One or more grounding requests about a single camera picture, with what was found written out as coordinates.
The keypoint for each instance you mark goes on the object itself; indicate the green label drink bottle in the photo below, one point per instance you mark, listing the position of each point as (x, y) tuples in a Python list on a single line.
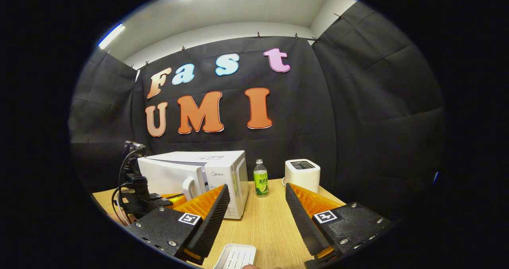
[(261, 179)]

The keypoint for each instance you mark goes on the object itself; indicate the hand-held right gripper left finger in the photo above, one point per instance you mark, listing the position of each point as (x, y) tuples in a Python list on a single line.
[(212, 221)]

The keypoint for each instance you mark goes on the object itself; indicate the white ribbed tray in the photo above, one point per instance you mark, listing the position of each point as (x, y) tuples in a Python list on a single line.
[(235, 257)]

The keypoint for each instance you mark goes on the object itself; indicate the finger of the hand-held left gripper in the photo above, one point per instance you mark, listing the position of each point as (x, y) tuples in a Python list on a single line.
[(177, 200)]

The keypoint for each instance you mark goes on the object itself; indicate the narrow ceiling light strip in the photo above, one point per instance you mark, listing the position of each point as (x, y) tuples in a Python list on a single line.
[(111, 36)]

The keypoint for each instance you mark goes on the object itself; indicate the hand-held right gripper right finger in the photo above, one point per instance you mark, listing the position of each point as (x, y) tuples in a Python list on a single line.
[(304, 221)]

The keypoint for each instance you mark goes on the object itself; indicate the white toaster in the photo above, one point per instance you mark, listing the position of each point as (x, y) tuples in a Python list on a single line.
[(302, 175)]

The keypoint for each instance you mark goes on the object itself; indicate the white microwave oven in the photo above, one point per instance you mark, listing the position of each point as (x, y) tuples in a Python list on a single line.
[(222, 169)]

